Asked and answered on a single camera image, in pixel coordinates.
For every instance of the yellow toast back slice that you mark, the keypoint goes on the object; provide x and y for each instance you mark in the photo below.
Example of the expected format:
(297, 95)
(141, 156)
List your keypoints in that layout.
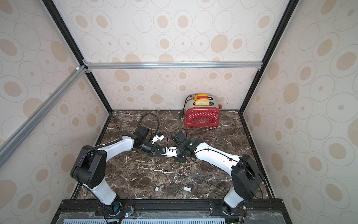
(201, 96)

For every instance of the left black frame post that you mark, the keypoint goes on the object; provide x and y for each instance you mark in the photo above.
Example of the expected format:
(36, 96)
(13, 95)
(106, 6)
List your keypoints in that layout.
(65, 32)

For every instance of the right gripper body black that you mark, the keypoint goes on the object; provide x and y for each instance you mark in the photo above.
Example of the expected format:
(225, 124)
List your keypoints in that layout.
(178, 152)

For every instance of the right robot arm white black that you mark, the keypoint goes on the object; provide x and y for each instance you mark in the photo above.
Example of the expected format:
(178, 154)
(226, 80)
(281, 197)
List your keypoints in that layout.
(245, 174)

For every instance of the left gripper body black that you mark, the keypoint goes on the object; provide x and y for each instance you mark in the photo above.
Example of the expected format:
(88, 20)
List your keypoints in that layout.
(149, 148)

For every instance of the black frame post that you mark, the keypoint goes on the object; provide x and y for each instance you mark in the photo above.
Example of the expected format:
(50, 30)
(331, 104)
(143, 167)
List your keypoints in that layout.
(65, 32)
(287, 14)

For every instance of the right black frame post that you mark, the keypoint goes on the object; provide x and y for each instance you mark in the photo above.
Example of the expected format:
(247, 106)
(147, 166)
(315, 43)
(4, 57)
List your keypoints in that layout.
(287, 14)

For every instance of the yellow toast front slice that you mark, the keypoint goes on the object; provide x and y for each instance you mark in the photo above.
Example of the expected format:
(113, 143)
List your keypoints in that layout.
(202, 102)

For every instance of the horizontal aluminium rail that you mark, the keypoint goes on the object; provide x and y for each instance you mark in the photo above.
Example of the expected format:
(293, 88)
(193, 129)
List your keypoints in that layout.
(174, 65)

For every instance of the left diagonal aluminium rail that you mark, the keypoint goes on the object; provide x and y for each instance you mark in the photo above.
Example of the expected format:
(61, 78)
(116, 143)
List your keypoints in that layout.
(18, 137)

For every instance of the red toaster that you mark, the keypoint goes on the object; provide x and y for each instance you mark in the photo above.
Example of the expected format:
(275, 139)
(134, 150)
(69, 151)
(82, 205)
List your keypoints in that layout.
(202, 116)

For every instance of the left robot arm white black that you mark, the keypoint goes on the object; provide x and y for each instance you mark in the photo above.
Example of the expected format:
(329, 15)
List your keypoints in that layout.
(90, 165)

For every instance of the yellow toast slice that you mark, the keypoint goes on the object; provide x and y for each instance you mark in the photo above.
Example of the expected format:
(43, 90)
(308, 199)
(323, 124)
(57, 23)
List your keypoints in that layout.
(201, 96)
(202, 102)

